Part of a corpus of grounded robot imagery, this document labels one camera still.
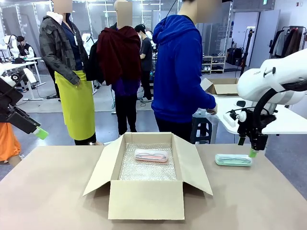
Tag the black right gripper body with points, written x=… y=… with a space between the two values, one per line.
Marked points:
x=259 y=140

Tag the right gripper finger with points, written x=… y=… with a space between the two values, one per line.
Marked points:
x=253 y=152
x=241 y=140

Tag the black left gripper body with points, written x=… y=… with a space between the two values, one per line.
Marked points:
x=21 y=118

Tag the pink toothbrush case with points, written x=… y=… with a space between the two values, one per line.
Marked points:
x=151 y=161

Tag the person's right forearm blue sleeve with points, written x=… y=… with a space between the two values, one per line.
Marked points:
x=204 y=100

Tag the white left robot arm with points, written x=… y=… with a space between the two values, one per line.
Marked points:
x=4 y=72

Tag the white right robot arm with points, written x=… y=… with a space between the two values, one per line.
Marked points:
x=263 y=79

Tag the thin-framed glasses in green case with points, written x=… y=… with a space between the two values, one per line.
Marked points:
x=233 y=157

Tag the white glasses case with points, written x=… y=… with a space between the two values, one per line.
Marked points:
x=229 y=121

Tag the clear green glasses case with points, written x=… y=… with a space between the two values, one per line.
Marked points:
x=232 y=163

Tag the person's right hand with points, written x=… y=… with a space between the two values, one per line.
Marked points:
x=213 y=110

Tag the orange cloth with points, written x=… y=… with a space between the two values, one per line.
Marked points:
x=8 y=143

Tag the white side table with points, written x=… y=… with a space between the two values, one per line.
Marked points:
x=283 y=124

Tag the black computer mouse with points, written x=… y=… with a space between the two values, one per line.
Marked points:
x=241 y=103

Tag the black plastic stool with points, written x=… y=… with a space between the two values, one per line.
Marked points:
x=201 y=129

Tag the yellow apron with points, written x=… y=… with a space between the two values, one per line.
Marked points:
x=75 y=107

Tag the clear plastic wrap bundle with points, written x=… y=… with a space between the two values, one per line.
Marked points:
x=202 y=113

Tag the small open cardboard box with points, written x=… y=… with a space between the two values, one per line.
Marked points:
x=225 y=89

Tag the white office desk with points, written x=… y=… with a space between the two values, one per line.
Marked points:
x=26 y=62

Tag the seated person in dark jacket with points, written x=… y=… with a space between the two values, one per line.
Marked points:
x=25 y=49

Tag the white shoe shelf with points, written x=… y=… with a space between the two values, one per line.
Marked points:
x=213 y=64

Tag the mannequin with yellow apron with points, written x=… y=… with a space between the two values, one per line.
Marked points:
x=62 y=48

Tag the black suitcase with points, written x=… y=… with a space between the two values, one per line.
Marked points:
x=236 y=57

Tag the mannequin with maroon cloth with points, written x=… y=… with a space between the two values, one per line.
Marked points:
x=120 y=100

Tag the black light stand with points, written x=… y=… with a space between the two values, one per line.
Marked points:
x=247 y=52

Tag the person in blue hoodie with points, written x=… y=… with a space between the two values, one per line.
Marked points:
x=177 y=72

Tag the clear bubble wrap sheet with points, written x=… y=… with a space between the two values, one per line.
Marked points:
x=148 y=172

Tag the clothes rack with garments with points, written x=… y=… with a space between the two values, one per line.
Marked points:
x=287 y=43

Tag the maroon cloth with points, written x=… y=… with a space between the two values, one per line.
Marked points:
x=118 y=55

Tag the open brown cardboard box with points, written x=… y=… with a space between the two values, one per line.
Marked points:
x=144 y=198

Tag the person in black cap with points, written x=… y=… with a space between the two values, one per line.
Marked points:
x=145 y=55

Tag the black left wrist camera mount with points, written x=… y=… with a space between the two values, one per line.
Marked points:
x=8 y=93

